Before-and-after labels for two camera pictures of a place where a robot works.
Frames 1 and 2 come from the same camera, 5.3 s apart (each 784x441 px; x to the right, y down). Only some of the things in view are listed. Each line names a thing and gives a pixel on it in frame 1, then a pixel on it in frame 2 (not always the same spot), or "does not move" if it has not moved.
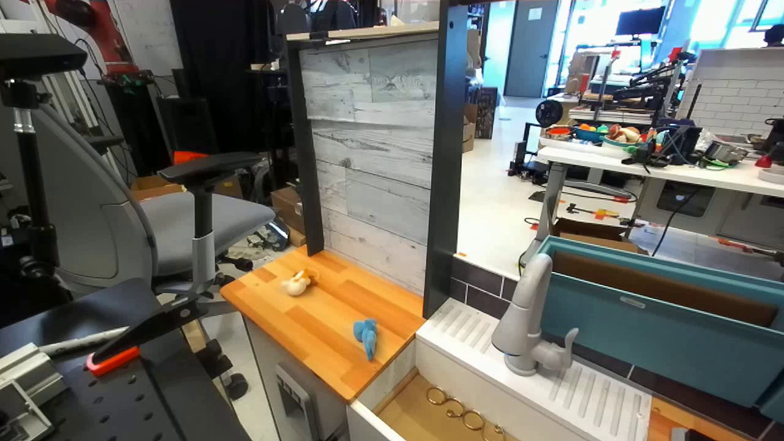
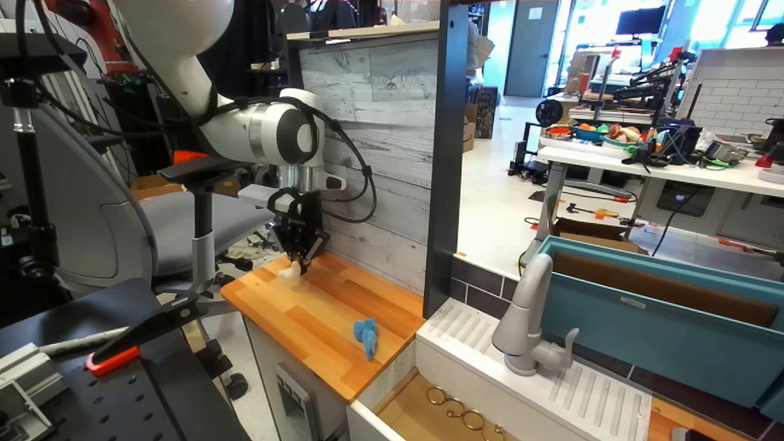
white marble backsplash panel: x=373 y=115 does not move
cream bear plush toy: x=298 y=285 -> x=292 y=273
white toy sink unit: x=455 y=387 does not move
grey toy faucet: x=519 y=335 does not move
